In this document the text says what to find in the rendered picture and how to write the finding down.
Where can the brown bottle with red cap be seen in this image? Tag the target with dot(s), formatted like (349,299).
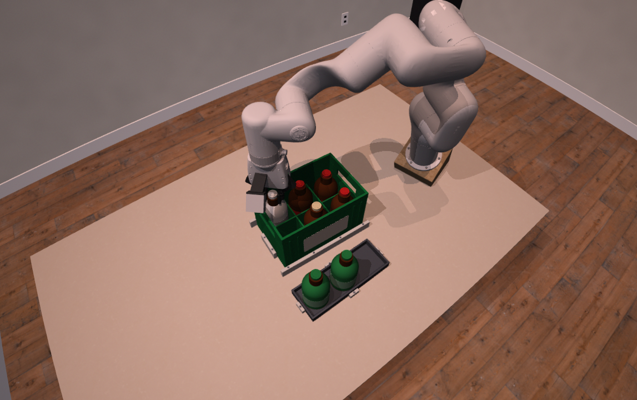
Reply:
(341,198)
(325,186)
(300,198)

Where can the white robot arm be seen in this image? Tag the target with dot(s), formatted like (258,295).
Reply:
(438,56)

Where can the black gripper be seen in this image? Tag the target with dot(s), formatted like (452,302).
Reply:
(277,176)

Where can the green bottle with white label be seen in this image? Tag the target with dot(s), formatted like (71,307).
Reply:
(315,289)
(343,271)

